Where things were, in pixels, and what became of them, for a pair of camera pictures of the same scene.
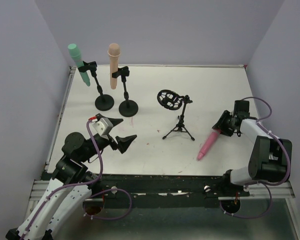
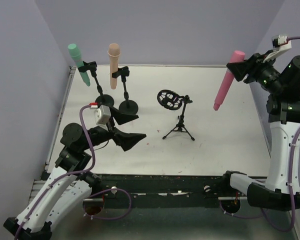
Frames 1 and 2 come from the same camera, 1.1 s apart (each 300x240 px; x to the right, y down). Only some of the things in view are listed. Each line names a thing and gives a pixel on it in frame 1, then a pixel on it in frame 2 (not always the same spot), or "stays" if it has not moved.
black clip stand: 128,108 stays
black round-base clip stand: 105,102 stays
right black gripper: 222,123 to 251,70
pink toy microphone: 208,143 to 237,56
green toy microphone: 75,52 stays
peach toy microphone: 114,52 stays
